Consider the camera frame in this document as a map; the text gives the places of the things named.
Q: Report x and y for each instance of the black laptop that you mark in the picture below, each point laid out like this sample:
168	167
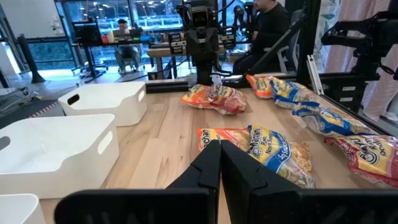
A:
136	33

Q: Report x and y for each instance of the silver aluminium bar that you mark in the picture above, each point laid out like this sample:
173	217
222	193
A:
314	77

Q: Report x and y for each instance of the black desk monitor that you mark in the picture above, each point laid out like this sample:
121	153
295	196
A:
87	32

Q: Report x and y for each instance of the orange Maruchan noodle pack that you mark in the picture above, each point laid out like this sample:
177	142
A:
196	98
259	88
237	136

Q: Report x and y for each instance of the grey office chair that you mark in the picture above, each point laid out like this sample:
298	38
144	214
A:
284	53

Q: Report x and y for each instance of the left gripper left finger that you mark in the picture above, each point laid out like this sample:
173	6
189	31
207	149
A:
186	205

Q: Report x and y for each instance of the yellow bottle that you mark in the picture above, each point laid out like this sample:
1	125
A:
110	37

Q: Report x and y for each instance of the leaf patterned curtain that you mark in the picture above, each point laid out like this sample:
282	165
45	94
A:
326	18

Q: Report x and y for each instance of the wooden table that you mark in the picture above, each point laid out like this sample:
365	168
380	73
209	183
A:
161	51

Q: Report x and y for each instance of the red Maruchan noodle pack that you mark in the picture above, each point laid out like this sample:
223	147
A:
231	104
370	158

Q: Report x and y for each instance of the black orange-striped floor mat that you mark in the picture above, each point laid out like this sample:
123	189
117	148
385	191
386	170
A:
28	112

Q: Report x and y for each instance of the white plastic bin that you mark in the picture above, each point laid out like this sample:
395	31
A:
18	211
124	109
77	174

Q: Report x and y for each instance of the black standing desk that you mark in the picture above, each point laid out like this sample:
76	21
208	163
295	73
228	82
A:
93	44

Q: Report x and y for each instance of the blue Maruchan noodle pack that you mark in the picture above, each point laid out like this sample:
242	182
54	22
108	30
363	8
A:
280	155
289	93
332	123

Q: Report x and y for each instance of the black labelled equipment box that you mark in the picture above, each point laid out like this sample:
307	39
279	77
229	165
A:
335	93

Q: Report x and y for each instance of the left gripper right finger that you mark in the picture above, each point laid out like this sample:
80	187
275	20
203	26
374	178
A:
264	205

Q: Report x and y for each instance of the pink curtain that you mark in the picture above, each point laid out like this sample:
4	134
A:
351	9

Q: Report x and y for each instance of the black floor post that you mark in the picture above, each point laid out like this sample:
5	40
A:
29	59

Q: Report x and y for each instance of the black box white labels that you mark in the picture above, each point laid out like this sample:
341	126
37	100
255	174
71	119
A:
177	43
228	38

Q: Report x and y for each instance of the person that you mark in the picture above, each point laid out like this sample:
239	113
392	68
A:
126	51
270	28

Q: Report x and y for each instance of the orange bottle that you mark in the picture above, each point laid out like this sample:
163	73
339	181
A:
104	39

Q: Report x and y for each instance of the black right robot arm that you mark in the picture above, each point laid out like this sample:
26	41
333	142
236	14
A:
202	46

